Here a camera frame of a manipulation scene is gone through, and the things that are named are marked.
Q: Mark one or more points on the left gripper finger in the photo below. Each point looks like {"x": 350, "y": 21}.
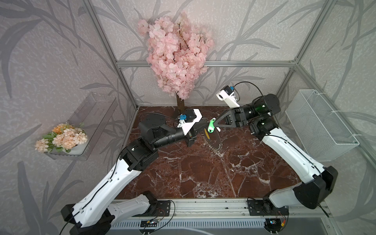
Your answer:
{"x": 203, "y": 131}
{"x": 201, "y": 125}

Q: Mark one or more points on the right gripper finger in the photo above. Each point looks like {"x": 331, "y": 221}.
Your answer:
{"x": 232, "y": 125}
{"x": 225, "y": 117}

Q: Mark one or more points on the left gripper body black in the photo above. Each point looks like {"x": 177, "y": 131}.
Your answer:
{"x": 189, "y": 137}

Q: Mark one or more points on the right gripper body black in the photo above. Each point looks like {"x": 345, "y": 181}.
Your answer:
{"x": 240, "y": 118}

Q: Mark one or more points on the key with green tag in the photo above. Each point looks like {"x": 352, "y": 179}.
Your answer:
{"x": 211, "y": 126}

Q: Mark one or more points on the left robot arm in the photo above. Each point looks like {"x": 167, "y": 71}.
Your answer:
{"x": 96, "y": 213}

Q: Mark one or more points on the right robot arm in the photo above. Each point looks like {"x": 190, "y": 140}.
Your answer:
{"x": 317, "y": 181}

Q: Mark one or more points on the pink cherry blossom tree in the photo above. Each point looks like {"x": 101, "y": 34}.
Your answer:
{"x": 177, "y": 52}

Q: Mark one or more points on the peach flower bouquet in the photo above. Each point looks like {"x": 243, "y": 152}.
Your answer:
{"x": 63, "y": 138}

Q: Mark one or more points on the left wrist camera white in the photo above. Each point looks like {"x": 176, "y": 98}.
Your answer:
{"x": 188, "y": 119}

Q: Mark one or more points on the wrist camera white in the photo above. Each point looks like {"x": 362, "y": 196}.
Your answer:
{"x": 226, "y": 94}
{"x": 188, "y": 119}

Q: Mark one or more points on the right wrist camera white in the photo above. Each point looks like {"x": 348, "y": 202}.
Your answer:
{"x": 226, "y": 94}

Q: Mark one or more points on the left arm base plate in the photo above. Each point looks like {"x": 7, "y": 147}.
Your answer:
{"x": 160, "y": 208}

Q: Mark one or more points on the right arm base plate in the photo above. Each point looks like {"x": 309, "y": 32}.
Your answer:
{"x": 261, "y": 207}

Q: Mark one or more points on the white wire mesh basket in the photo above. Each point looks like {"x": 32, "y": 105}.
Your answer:
{"x": 323, "y": 133}

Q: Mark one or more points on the clear acrylic wall shelf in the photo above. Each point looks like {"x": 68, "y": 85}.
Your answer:
{"x": 92, "y": 116}

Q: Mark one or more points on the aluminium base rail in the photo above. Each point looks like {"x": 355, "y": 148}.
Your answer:
{"x": 206, "y": 208}

